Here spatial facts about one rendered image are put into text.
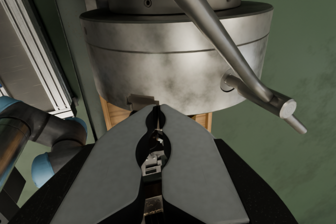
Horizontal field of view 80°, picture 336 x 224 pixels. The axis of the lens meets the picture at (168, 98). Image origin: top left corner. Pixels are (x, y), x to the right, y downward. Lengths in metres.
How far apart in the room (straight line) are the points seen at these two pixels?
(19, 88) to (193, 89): 1.28
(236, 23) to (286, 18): 1.76
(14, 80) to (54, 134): 0.91
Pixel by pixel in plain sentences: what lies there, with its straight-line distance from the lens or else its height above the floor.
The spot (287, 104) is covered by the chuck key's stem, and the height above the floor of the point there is 1.32.
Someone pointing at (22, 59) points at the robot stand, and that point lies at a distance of 1.38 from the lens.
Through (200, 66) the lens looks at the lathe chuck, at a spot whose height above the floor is 1.24.
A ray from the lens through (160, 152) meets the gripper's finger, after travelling 0.46.
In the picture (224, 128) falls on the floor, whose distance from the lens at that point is 2.14.
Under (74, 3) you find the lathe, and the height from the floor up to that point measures 0.54.
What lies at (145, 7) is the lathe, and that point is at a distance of 0.29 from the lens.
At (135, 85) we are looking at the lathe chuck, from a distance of 0.27.
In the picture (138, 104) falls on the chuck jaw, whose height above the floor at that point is 1.20.
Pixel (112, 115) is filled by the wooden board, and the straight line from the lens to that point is 0.67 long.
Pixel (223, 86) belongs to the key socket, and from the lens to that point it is 0.28.
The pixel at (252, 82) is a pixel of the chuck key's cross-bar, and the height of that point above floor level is 1.31.
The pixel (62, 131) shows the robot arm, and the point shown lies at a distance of 0.56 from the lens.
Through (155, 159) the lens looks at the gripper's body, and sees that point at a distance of 0.50.
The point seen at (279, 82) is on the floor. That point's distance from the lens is 2.23.
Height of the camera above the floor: 1.45
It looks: 58 degrees down
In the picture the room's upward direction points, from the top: 151 degrees clockwise
